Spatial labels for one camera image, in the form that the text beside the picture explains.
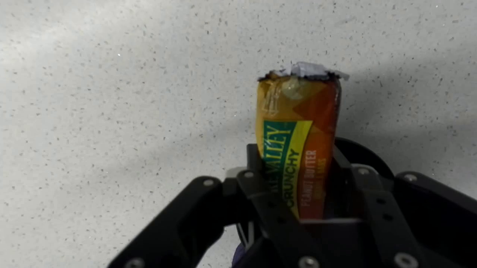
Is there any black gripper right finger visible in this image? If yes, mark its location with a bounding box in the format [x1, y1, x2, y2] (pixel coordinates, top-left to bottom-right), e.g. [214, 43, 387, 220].
[329, 142, 477, 268]

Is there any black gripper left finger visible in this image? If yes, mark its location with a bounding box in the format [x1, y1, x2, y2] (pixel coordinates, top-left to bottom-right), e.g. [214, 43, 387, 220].
[105, 141, 324, 268]

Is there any yellow orange candy bar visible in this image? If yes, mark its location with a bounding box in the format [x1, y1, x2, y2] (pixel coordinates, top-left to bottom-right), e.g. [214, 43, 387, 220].
[254, 61, 350, 223]

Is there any purple cloth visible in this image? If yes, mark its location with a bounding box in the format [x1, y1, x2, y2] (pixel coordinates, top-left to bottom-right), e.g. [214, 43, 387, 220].
[230, 241, 250, 268]

